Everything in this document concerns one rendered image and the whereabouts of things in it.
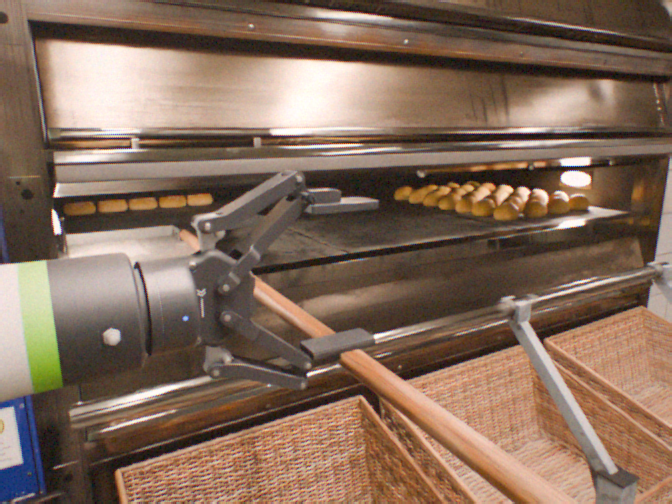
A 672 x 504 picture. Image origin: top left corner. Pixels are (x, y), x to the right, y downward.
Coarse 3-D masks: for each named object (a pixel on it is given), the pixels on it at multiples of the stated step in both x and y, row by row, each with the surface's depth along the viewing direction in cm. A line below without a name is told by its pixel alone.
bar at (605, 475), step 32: (576, 288) 99; (608, 288) 105; (448, 320) 83; (480, 320) 87; (512, 320) 91; (544, 352) 89; (160, 384) 62; (192, 384) 63; (224, 384) 64; (544, 384) 88; (96, 416) 57; (128, 416) 59; (576, 416) 84; (608, 480) 79
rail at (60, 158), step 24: (384, 144) 98; (408, 144) 101; (432, 144) 103; (456, 144) 107; (480, 144) 110; (504, 144) 114; (528, 144) 118; (552, 144) 122; (576, 144) 126; (600, 144) 131; (624, 144) 137; (648, 144) 142
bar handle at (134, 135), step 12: (60, 132) 74; (72, 132) 74; (84, 132) 75; (96, 132) 76; (108, 132) 77; (120, 132) 78; (132, 132) 79; (144, 132) 79; (156, 132) 80; (168, 132) 81; (180, 132) 82; (192, 132) 83; (204, 132) 84; (216, 132) 85; (228, 132) 86; (240, 132) 87; (252, 132) 88; (264, 132) 89; (132, 144) 79; (252, 144) 89
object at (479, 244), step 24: (624, 216) 172; (648, 216) 176; (456, 240) 136; (480, 240) 137; (504, 240) 141; (528, 240) 146; (552, 240) 152; (288, 264) 113; (312, 264) 113; (336, 264) 114; (360, 264) 118; (384, 264) 121; (408, 264) 125
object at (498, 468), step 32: (256, 288) 89; (288, 320) 77; (352, 352) 63; (384, 384) 56; (416, 416) 51; (448, 416) 49; (448, 448) 47; (480, 448) 45; (512, 480) 41; (544, 480) 41
